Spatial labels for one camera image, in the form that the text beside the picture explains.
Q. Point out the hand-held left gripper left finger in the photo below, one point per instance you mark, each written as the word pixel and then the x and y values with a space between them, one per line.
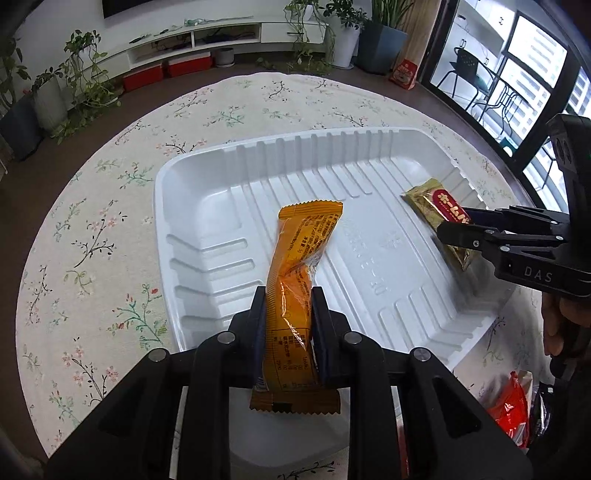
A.
pixel 257 341

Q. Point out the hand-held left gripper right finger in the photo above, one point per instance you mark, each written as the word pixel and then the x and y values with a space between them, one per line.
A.
pixel 319 341

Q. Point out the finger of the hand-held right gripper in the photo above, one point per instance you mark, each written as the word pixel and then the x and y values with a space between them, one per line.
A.
pixel 461 235
pixel 512 214

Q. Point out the gold and red snack packet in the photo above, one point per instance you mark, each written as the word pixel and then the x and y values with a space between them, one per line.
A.
pixel 431 201

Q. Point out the white plastic tray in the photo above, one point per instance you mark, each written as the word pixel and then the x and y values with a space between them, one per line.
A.
pixel 369 240

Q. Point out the orange snack packet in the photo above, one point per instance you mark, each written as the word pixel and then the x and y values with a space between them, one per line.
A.
pixel 300 240

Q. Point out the person's right hand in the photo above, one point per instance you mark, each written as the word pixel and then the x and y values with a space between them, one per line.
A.
pixel 551 323

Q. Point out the black metal table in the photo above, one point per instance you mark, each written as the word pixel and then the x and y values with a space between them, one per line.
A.
pixel 501 99

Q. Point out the black chair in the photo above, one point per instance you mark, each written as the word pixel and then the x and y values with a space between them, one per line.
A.
pixel 466 64

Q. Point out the red gift box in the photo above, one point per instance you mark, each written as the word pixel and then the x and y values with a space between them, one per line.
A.
pixel 404 74

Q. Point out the large red snack bag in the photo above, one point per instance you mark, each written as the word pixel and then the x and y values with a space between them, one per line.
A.
pixel 512 406

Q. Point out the floral tablecloth round table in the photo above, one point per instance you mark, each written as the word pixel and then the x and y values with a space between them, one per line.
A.
pixel 115 207

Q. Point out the dark glossy bag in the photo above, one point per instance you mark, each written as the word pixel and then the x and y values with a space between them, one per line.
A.
pixel 541 415

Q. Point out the plant in blue-grey planter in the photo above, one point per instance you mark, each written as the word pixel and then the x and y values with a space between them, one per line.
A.
pixel 381 48

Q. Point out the plant in white planter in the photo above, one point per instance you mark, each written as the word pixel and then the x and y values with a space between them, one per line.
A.
pixel 345 46

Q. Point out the trailing pothos plant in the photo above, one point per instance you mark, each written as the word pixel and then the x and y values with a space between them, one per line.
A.
pixel 302 41

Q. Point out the white media cabinet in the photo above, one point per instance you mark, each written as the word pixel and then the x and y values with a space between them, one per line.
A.
pixel 277 31

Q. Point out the small grey flower pot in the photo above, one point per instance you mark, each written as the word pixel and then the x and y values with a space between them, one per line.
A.
pixel 224 56

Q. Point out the leafy plant in pale pot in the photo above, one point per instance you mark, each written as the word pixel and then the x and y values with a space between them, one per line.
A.
pixel 51 101

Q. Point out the plant in dark pot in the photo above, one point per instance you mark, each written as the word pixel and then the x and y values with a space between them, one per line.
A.
pixel 18 129

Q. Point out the small teal ornament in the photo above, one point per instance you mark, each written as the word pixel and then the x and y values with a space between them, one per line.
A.
pixel 191 21

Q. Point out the black television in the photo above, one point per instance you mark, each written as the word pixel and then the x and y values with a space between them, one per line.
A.
pixel 175 7

